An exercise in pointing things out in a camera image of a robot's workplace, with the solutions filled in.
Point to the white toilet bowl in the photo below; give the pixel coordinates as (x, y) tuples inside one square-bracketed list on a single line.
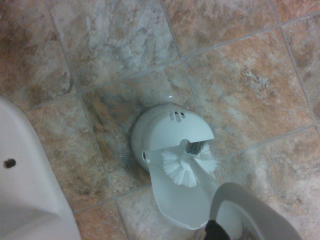
[(30, 175)]

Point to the white toilet brush holder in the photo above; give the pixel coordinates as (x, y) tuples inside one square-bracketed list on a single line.
[(162, 125)]

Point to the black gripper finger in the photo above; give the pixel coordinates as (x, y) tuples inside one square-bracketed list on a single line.
[(216, 231)]

